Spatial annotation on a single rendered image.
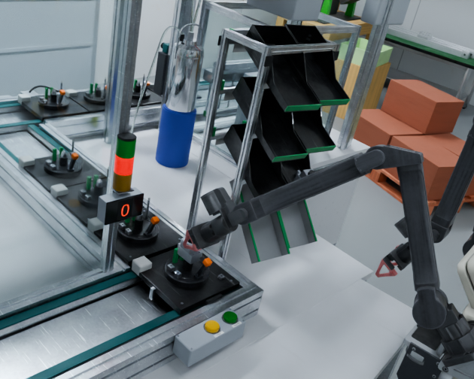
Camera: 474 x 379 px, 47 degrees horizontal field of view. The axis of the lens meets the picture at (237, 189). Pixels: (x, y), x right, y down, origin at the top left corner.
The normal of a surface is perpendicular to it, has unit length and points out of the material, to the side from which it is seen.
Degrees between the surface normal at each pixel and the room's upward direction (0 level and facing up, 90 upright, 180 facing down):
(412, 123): 90
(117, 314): 0
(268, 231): 45
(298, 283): 0
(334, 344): 0
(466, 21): 90
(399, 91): 90
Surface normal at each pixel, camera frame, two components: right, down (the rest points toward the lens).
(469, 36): -0.61, 0.26
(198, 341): 0.19, -0.86
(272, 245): 0.53, -0.27
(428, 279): -0.37, -0.11
